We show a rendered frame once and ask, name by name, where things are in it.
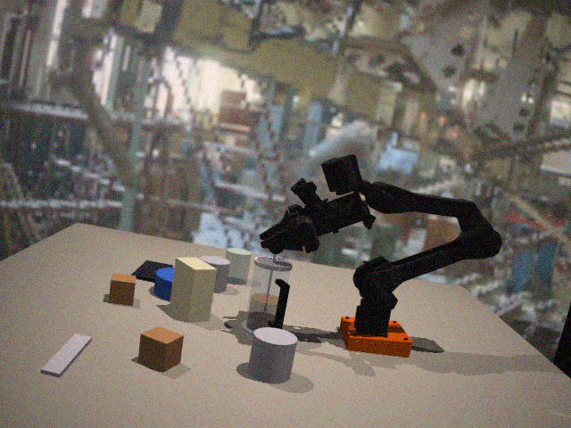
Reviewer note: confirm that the glass coffee press with black handle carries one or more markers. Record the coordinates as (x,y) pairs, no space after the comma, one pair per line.
(268,293)

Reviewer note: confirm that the blue cylinder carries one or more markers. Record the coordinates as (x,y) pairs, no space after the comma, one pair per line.
(163,283)

